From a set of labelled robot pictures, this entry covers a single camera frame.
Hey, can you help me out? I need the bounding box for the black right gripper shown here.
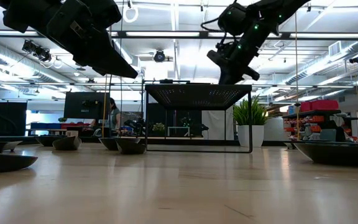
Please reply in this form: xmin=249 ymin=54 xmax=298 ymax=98
xmin=206 ymin=17 xmax=280 ymax=86

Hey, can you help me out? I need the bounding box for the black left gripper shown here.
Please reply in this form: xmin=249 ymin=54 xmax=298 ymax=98
xmin=46 ymin=0 xmax=139 ymax=80

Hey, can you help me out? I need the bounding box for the black teardrop mini plate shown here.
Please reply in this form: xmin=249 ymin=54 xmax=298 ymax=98
xmin=0 ymin=152 xmax=39 ymax=174
xmin=52 ymin=136 xmax=83 ymax=152
xmin=115 ymin=138 xmax=147 ymax=156

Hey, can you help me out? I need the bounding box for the black perforated metal shelf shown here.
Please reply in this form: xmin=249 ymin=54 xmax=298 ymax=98
xmin=144 ymin=83 xmax=254 ymax=154

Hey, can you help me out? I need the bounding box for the person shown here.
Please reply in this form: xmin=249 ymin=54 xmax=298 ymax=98
xmin=104 ymin=97 xmax=122 ymax=138

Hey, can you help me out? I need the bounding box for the green plant in white pot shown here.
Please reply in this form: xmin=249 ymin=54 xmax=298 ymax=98
xmin=232 ymin=95 xmax=270 ymax=148

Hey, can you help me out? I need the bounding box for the small white background table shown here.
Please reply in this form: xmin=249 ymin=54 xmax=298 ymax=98
xmin=167 ymin=125 xmax=191 ymax=138

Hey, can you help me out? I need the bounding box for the shelf rack with red bins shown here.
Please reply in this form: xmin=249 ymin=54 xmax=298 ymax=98
xmin=283 ymin=99 xmax=358 ymax=142

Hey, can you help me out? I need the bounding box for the white ceiling light strip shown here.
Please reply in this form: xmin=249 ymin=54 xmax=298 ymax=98
xmin=290 ymin=32 xmax=358 ymax=39

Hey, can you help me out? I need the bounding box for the dark background cabinet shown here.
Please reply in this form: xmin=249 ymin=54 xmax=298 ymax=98
xmin=0 ymin=101 xmax=28 ymax=137

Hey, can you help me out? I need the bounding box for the black overhead frame beam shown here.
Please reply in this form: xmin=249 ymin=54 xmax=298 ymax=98
xmin=0 ymin=29 xmax=358 ymax=40

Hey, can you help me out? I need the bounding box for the white hanging ring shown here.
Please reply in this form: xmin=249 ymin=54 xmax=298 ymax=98
xmin=122 ymin=5 xmax=139 ymax=24

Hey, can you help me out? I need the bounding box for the black hanging cable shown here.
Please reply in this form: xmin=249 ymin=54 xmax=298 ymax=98
xmin=118 ymin=0 xmax=126 ymax=138

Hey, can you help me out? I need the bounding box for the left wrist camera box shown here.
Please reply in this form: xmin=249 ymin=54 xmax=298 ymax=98
xmin=84 ymin=0 xmax=123 ymax=30

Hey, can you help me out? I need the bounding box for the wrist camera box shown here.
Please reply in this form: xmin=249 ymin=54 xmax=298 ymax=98
xmin=84 ymin=0 xmax=123 ymax=30
xmin=217 ymin=2 xmax=249 ymax=37

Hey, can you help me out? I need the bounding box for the black ceiling dome camera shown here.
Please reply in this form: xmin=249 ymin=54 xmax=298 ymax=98
xmin=153 ymin=49 xmax=167 ymax=63

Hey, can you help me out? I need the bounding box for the black wall monitor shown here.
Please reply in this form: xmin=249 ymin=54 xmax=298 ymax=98
xmin=63 ymin=91 xmax=111 ymax=121

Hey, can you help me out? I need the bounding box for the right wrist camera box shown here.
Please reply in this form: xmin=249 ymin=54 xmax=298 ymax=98
xmin=217 ymin=2 xmax=249 ymax=37

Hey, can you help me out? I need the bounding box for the yellow hanging cord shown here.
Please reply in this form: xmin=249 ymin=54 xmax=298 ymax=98
xmin=294 ymin=12 xmax=301 ymax=141

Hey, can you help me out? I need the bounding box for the black ceiling camera with cable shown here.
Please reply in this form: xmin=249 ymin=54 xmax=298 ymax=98
xmin=21 ymin=39 xmax=53 ymax=63

